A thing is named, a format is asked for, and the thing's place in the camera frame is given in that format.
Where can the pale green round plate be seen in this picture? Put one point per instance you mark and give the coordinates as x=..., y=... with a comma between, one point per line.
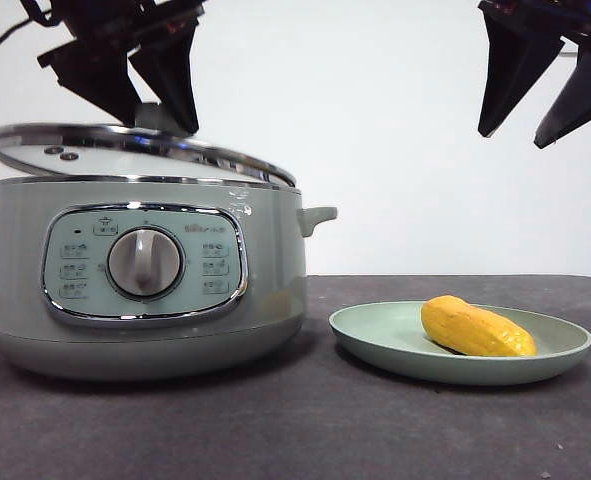
x=385, y=330

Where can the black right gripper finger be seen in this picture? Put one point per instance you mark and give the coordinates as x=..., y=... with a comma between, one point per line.
x=585, y=100
x=512, y=65

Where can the glass lid with green knob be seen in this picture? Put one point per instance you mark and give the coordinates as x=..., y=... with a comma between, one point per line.
x=125, y=160

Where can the pale green electric steamer pot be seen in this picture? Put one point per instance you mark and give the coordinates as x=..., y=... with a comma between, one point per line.
x=275, y=280

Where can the yellow corn cob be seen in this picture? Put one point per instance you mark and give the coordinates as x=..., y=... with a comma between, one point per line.
x=475, y=327

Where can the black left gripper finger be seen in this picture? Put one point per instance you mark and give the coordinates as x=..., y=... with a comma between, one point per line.
x=172, y=75
x=95, y=80

